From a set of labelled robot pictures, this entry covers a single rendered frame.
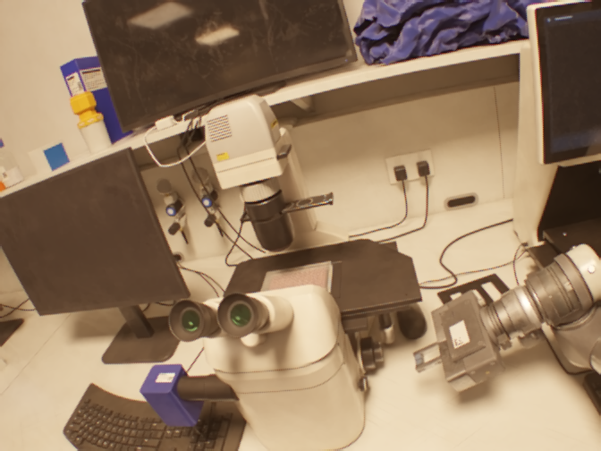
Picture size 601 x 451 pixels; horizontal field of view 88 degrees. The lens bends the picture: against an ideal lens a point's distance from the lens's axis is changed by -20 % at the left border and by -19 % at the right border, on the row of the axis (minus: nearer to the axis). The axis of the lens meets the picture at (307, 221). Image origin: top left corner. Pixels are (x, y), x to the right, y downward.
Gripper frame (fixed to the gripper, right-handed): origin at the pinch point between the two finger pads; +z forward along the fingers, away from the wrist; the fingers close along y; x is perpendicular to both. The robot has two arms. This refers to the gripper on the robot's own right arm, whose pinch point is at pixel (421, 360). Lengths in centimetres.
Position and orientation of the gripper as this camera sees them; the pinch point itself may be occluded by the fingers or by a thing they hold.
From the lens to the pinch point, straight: 62.7
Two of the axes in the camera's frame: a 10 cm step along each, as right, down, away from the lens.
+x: -6.5, -6.6, -3.8
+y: 0.7, -5.5, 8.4
